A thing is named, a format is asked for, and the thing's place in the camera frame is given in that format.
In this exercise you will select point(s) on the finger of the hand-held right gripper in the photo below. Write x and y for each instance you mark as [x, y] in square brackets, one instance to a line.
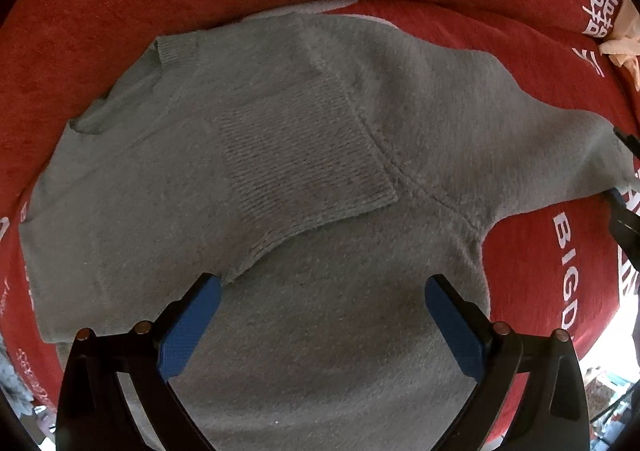
[625, 226]
[629, 143]

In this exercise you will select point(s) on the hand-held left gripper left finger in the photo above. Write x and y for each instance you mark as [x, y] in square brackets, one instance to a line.
[187, 326]

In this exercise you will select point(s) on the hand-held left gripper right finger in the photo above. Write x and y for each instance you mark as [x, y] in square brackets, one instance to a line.
[452, 326]

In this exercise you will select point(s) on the gray knit sweater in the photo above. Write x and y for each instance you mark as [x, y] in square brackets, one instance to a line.
[300, 131]

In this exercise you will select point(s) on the beige crumpled cloth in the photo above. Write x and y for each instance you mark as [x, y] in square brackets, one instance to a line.
[625, 48]

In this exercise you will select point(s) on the gray fluffy cloth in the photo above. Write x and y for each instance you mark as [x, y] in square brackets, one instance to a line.
[12, 376]

